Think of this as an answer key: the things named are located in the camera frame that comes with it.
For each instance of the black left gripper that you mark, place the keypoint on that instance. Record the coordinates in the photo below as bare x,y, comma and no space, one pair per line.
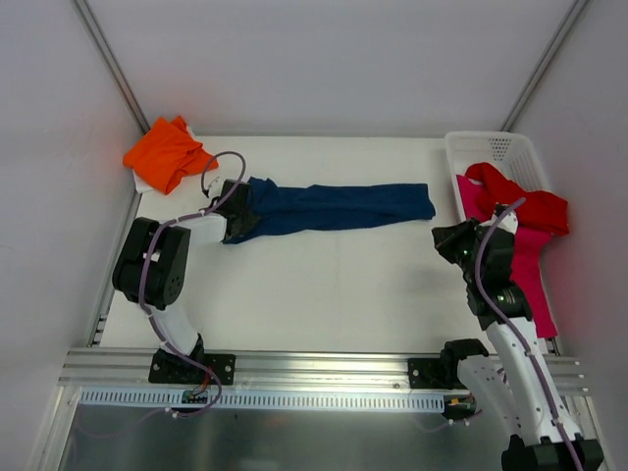
240,209

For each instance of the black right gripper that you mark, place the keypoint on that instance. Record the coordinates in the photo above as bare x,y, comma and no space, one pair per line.
451,238

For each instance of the blue printed t shirt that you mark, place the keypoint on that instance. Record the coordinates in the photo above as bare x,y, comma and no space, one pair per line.
287,210

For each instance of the red t shirt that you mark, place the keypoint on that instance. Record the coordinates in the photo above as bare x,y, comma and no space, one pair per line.
541,210

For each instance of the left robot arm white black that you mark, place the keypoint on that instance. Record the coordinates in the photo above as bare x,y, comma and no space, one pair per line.
150,270

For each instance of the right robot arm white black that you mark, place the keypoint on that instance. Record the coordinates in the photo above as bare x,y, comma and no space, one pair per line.
542,433

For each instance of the pink t shirt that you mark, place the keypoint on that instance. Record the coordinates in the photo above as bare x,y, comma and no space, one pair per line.
526,269

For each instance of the orange folded t shirt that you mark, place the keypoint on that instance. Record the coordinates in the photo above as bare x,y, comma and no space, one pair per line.
167,154

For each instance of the white plastic basket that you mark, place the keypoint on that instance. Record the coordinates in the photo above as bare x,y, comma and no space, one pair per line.
513,154

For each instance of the left corner metal profile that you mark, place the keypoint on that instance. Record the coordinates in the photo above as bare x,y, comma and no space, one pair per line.
107,54

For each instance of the corner metal profile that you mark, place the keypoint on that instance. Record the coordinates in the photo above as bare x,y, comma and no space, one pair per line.
565,28
107,54

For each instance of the right corner metal profile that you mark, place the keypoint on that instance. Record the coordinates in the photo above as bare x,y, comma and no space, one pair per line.
565,28

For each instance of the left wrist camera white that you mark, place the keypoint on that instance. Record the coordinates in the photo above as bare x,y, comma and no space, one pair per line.
213,183

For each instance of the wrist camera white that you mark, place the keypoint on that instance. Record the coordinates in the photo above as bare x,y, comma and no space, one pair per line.
213,183
505,218

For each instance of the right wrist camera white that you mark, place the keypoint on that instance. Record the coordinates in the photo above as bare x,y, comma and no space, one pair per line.
505,218

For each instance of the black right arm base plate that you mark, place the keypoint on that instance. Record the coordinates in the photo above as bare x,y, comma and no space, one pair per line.
430,374

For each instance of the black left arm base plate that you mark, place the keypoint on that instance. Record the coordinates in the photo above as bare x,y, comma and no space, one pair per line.
168,369

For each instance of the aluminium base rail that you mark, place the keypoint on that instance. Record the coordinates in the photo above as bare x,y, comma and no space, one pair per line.
254,370

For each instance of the white slotted cable duct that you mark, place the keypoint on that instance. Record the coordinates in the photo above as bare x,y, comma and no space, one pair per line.
312,401

